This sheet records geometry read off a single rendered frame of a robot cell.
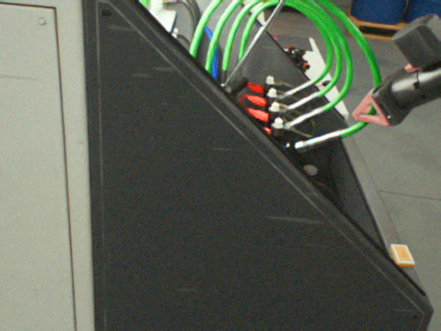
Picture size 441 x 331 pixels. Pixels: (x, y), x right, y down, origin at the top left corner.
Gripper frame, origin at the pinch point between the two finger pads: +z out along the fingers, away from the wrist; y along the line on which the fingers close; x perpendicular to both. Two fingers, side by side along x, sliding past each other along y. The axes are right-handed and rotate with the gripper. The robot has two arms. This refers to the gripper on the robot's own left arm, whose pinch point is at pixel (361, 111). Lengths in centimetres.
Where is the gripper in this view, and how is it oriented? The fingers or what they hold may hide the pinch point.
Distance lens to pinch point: 97.2
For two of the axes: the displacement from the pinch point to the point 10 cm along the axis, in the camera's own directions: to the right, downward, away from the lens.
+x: 5.6, 8.2, 0.9
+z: -5.4, 2.9, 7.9
